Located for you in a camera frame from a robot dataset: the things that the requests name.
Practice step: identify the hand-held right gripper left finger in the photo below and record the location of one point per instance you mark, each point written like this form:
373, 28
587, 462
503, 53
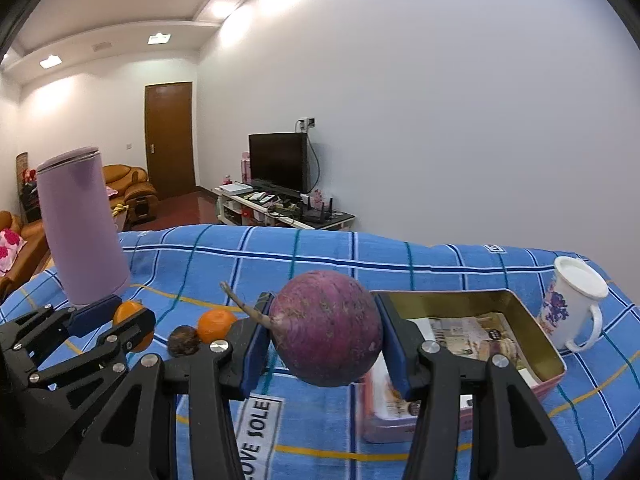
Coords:
252, 347

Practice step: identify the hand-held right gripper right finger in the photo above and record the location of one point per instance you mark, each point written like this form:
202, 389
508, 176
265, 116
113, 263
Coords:
395, 350

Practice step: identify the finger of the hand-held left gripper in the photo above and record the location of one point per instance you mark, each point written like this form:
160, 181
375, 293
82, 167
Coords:
95, 312
132, 327

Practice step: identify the orange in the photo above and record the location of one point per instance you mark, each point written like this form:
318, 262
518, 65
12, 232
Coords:
216, 325
125, 310

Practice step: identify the purple round radish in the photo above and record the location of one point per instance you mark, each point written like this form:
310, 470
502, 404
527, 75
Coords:
325, 330

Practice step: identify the pink tin box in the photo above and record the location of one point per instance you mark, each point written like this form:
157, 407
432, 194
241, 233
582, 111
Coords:
500, 305

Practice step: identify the printed paper leaflet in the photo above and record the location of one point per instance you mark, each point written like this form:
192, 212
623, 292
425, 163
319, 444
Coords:
475, 337

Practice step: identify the purple tumbler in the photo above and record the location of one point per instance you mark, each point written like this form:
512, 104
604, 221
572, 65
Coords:
82, 225

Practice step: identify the brown leather sofa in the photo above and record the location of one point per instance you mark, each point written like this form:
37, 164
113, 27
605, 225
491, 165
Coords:
25, 255

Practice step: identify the wooden coffee table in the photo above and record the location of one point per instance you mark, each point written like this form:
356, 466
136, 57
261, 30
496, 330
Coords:
120, 217

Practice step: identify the pink floral cushion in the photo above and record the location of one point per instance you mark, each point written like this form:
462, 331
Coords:
10, 250
111, 191

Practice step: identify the blue plaid blanket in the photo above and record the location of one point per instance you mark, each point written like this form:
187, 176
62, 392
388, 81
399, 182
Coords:
325, 250

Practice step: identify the brown leather armchair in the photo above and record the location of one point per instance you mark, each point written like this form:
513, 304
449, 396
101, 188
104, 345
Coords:
140, 195

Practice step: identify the white television stand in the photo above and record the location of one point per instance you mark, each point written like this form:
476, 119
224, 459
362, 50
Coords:
240, 207

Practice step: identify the black router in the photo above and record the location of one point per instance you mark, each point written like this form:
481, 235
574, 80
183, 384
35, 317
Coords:
317, 212

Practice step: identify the white set-top box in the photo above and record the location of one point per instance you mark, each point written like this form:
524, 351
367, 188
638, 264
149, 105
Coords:
236, 188

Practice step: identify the white floral mug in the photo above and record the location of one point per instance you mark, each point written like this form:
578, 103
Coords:
565, 305

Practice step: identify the pink tall box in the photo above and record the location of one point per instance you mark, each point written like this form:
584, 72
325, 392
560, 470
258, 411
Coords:
245, 167

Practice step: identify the black television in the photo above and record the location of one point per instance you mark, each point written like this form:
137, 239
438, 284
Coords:
277, 162

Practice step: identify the brown wooden door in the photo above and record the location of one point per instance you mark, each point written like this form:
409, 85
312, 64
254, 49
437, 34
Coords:
170, 135

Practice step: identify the rectangular ceiling light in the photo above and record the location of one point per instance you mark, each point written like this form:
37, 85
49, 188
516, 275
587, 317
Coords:
51, 61
160, 38

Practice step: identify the wall socket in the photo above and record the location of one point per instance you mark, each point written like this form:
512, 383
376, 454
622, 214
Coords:
306, 123

